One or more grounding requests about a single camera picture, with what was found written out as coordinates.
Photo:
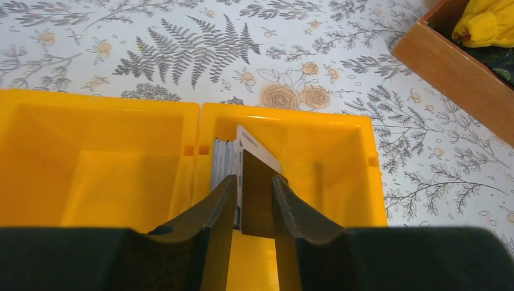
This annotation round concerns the yellow plastic bin middle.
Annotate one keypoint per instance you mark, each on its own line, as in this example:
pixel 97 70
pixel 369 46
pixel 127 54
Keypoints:
pixel 78 160

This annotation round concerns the yellow cloth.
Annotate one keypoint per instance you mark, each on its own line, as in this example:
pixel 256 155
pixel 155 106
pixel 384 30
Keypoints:
pixel 485 24

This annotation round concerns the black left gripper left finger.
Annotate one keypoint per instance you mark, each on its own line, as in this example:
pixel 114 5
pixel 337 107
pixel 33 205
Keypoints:
pixel 189 252

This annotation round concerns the floral table mat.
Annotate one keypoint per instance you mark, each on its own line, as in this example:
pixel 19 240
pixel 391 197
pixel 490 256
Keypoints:
pixel 440 166

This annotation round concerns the white credit card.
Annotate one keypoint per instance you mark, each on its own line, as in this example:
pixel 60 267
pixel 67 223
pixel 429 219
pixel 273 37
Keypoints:
pixel 246 141

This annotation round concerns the brown wooden tray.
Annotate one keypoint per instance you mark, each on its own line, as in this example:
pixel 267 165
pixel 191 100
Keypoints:
pixel 427 50

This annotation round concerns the green patterned cloth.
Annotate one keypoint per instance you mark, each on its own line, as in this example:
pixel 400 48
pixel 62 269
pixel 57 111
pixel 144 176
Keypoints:
pixel 497 59

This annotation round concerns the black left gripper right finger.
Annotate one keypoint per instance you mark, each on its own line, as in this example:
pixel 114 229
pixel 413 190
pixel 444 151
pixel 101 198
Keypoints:
pixel 315 253

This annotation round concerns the yellow plastic bin right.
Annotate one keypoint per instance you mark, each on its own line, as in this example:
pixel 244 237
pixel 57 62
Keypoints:
pixel 330 161

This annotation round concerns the yellow plastic bin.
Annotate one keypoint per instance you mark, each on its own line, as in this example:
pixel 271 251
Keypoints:
pixel 78 160
pixel 330 161

